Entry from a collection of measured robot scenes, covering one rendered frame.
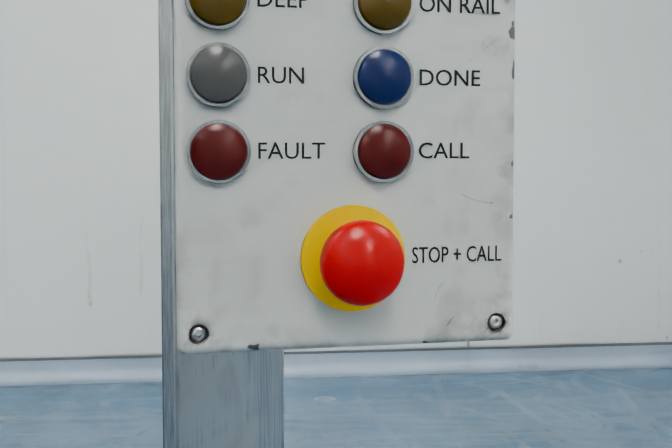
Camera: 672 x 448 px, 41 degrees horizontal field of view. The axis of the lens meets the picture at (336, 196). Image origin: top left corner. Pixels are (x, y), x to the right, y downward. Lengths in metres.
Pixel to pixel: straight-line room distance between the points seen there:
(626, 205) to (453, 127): 3.73
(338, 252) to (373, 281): 0.02
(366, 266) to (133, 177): 3.43
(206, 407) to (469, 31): 0.24
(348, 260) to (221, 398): 0.13
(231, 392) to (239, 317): 0.08
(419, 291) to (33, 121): 3.49
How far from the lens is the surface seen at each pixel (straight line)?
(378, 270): 0.41
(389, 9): 0.44
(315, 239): 0.43
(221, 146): 0.42
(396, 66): 0.44
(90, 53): 3.86
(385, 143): 0.43
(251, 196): 0.43
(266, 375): 0.51
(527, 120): 4.00
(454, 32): 0.45
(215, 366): 0.50
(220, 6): 0.42
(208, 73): 0.42
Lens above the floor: 0.97
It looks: 3 degrees down
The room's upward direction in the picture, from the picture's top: straight up
